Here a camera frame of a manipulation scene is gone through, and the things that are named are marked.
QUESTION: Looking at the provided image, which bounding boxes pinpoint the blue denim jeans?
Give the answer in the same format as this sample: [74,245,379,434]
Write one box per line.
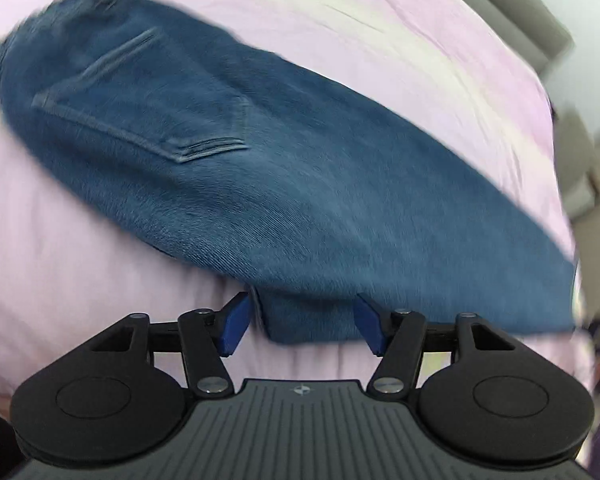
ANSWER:
[0,0,576,344]

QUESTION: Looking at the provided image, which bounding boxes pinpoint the pink bed sheet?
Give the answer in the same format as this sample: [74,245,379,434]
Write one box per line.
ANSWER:
[0,0,574,414]

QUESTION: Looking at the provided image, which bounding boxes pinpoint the grey bedside chair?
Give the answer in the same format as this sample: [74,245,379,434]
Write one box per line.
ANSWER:
[553,108,600,219]

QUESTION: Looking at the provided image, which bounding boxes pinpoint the grey upholstered headboard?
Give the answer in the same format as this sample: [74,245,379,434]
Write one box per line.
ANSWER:
[489,0,573,61]

